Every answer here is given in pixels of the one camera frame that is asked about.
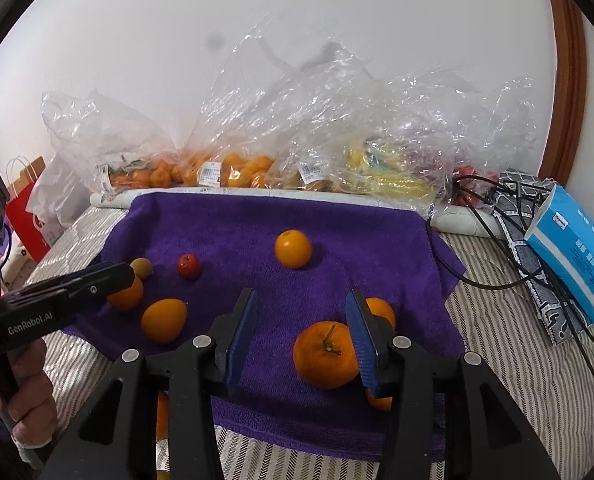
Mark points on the clear bag of tangerines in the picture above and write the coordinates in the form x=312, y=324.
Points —
x=99, y=136

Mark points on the clear bag of oranges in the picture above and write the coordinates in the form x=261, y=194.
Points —
x=258, y=101

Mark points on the striped bed cover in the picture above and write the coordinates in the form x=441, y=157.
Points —
x=551, y=383

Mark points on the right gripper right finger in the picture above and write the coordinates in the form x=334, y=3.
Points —
x=487, y=436

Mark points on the brown paper bag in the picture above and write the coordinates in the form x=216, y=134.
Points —
x=21, y=172

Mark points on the oval orange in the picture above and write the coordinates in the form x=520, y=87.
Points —
x=163, y=321

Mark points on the large stemmed orange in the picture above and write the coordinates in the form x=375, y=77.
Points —
x=324, y=356

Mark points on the white plastic bag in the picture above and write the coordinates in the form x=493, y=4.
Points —
x=57, y=200

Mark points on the small green fruit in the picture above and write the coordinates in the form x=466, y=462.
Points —
x=143, y=268

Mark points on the brown wooden door frame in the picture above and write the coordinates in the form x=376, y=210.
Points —
x=569, y=98

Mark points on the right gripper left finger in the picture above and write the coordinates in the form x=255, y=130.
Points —
x=113, y=435

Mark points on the red paper bag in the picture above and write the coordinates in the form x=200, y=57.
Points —
x=24, y=227

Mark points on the purple towel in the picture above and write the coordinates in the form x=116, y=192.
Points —
x=385, y=253

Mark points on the small orange tangerine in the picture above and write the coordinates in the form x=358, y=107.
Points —
x=381, y=404

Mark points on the person's left hand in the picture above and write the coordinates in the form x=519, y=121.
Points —
x=33, y=408

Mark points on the clear bag of red fruit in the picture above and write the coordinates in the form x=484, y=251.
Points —
x=483, y=133

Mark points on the small red fruit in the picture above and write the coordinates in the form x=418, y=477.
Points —
x=189, y=267

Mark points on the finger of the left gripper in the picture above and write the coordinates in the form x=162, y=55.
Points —
x=100, y=280

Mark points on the blue tissue box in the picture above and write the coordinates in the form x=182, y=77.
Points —
x=562, y=235

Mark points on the clear bag of bananas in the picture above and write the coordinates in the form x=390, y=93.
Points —
x=357, y=134

